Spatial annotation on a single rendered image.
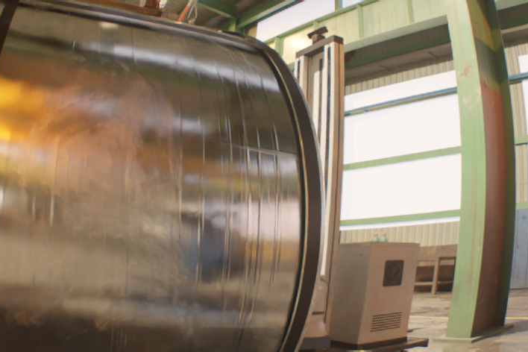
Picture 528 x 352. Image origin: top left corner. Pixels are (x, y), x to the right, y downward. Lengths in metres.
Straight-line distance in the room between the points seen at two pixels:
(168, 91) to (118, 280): 0.35
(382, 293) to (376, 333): 0.21
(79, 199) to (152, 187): 0.15
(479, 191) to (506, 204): 0.76
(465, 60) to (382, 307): 2.88
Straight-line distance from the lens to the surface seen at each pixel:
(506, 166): 5.06
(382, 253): 2.32
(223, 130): 0.95
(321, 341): 2.10
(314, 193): 1.01
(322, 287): 2.08
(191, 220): 0.87
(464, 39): 4.76
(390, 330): 2.43
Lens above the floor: 0.73
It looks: 10 degrees up
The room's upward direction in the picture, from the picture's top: 4 degrees clockwise
